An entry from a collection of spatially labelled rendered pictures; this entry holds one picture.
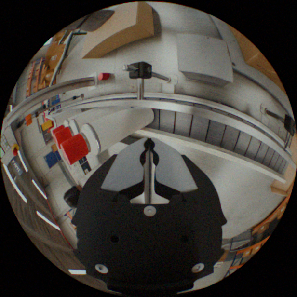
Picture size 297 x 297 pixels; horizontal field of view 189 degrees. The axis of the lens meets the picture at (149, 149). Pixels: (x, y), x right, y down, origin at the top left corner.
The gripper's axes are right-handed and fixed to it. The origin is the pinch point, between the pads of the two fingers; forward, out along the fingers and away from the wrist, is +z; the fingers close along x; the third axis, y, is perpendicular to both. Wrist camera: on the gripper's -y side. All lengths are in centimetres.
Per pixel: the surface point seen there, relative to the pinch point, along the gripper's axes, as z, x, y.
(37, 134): 313, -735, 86
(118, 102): 8.0, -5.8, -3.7
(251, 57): 0.0, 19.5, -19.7
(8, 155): -11, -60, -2
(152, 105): 4.4, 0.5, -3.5
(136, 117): 7.5, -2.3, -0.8
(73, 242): -87, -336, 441
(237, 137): 3.6, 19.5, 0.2
